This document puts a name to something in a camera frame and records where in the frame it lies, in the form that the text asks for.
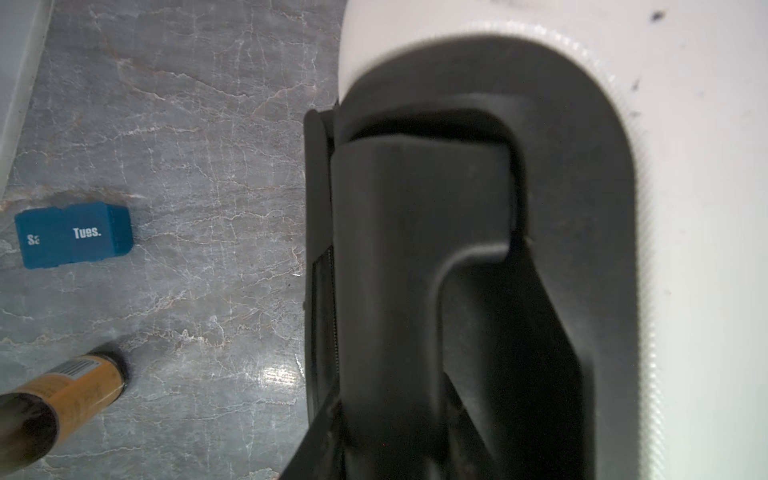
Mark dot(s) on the white hard-shell suitcase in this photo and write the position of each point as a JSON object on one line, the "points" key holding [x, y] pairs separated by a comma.
{"points": [[536, 243]]}

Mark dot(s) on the blue pill box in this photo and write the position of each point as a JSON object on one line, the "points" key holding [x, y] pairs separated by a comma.
{"points": [[83, 232]]}

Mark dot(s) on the orange-capped amber bottle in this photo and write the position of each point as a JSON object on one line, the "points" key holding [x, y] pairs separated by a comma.
{"points": [[42, 413]]}

